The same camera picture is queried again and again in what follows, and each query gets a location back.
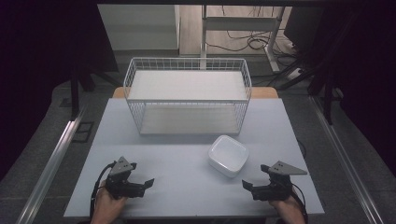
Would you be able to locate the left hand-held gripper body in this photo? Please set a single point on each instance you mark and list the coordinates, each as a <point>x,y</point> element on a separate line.
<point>122,183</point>

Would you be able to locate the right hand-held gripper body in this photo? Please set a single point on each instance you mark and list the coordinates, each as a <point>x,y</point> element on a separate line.
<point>275,186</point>

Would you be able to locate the white square bowl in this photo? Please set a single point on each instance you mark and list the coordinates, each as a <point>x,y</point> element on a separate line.
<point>229,154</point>

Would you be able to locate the person's left hand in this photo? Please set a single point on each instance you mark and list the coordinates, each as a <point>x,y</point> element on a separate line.
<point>107,202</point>

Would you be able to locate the person's right hand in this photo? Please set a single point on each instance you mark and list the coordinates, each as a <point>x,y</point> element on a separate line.
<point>288,207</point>

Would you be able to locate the wooden table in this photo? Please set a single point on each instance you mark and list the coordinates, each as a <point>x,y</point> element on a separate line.
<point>264,92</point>

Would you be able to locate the black stand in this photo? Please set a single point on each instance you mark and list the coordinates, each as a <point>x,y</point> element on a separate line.
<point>327,93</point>
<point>74,93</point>

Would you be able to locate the white power strip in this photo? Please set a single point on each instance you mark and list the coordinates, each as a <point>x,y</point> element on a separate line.
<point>294,74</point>

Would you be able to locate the dark curtain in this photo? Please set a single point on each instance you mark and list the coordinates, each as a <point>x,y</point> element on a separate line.
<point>46,62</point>
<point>367,77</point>

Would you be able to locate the white cabinet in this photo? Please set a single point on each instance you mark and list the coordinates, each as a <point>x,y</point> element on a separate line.
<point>140,26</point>

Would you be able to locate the black floor socket frame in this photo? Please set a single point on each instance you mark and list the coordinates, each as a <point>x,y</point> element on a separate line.
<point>83,132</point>

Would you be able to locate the metal floor rail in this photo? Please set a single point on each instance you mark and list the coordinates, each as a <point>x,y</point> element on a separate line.
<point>345,158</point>
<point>53,161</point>

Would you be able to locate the white metal desk frame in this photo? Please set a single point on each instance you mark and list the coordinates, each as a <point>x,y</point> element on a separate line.
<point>239,23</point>

